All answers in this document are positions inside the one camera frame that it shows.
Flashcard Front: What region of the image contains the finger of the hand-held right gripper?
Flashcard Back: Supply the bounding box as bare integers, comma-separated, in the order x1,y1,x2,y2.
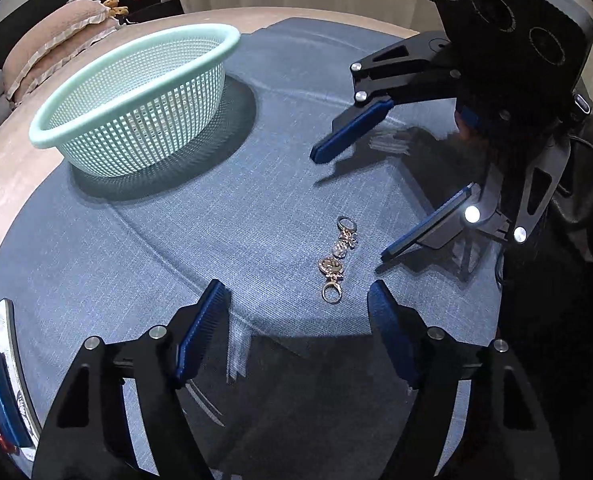
310,31,463,164
381,136,573,263

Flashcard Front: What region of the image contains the blue clamp device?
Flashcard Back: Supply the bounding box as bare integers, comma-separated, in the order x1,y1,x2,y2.
0,348,34,454

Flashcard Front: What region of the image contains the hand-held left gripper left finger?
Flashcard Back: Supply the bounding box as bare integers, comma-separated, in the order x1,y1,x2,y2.
30,280,232,480

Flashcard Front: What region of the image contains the brown teddy bear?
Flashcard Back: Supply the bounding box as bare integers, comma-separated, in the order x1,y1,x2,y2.
101,0,130,24

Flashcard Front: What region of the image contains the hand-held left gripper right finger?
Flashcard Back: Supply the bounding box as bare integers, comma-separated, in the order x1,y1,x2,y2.
367,280,561,480

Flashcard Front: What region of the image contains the gold keychain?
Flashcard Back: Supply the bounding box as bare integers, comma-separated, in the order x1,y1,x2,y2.
318,216,359,304

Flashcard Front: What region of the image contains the blue grey cloth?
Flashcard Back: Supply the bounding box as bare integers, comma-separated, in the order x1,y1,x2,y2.
0,16,508,480

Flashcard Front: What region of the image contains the pink ruffled pillow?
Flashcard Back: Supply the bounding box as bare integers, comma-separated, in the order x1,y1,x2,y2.
6,17,127,106
2,0,108,79

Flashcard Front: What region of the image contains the mint green plastic basket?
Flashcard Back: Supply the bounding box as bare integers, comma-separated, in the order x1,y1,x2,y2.
29,23,242,179

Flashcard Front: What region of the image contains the black nightstand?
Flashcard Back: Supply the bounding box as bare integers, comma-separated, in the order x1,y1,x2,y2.
121,4,185,26

